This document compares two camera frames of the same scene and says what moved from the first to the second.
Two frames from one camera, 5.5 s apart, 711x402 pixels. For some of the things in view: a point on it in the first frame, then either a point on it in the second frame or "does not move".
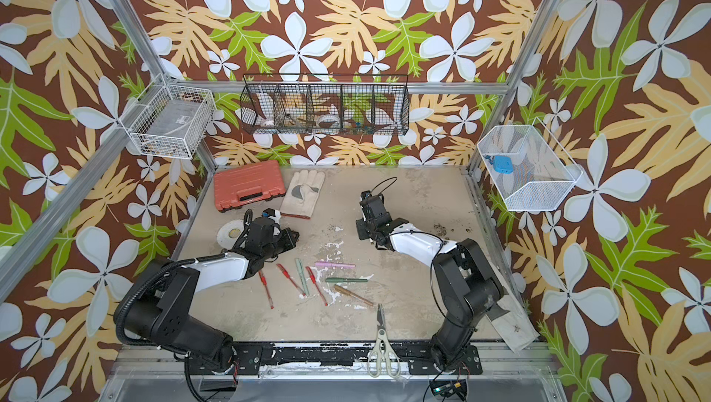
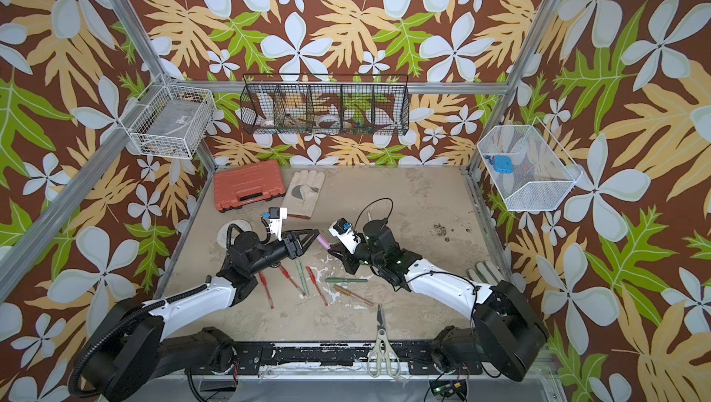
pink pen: x=333 y=265 to x=323 y=242
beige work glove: x=303 y=194 does not move
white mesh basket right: x=542 y=172 does not move
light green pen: x=303 y=275 does not move
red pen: x=318 y=286 does not move
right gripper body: x=365 y=229 to x=366 y=254
